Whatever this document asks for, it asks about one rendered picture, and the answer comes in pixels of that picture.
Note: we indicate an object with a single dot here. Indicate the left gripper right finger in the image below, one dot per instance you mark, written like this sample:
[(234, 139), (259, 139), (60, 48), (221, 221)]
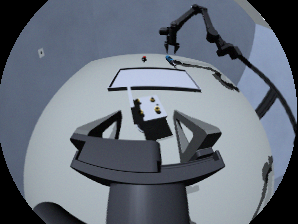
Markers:
[(204, 135)]

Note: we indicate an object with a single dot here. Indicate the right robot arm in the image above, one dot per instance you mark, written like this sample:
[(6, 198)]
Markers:
[(177, 24)]

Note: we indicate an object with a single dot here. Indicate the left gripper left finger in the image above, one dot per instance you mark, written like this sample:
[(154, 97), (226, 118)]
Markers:
[(97, 127)]

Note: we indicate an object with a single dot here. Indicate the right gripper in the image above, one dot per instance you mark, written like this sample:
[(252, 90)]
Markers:
[(172, 41)]

